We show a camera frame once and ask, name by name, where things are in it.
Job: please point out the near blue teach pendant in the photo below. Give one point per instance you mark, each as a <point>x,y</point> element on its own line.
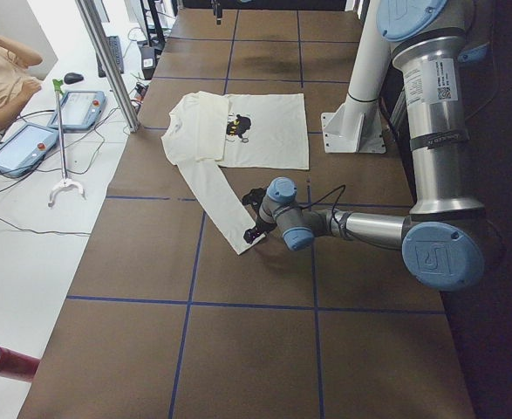
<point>25,149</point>

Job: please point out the red cylinder tube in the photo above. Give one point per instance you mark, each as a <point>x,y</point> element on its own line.
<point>17,366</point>

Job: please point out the black computer mouse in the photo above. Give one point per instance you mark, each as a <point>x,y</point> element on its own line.
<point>73,78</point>

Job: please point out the metal reacher grabber tool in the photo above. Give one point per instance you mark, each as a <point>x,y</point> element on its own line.
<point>66,181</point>

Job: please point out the cream long-sleeve cat shirt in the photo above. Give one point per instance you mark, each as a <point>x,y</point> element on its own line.
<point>209,132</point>

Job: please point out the blue teach pendant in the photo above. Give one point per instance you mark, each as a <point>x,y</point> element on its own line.
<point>81,109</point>
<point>25,149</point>

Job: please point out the aluminium frame post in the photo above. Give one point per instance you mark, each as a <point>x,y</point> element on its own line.
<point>94,27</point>

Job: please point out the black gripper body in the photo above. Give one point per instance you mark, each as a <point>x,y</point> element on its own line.
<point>219,12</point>
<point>260,227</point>

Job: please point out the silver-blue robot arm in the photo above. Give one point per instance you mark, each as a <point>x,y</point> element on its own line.
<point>445,241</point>

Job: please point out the far blue teach pendant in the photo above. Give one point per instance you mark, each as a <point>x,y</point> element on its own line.
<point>81,109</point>

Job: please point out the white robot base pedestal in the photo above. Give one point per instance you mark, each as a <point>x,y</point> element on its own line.
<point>356,126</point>

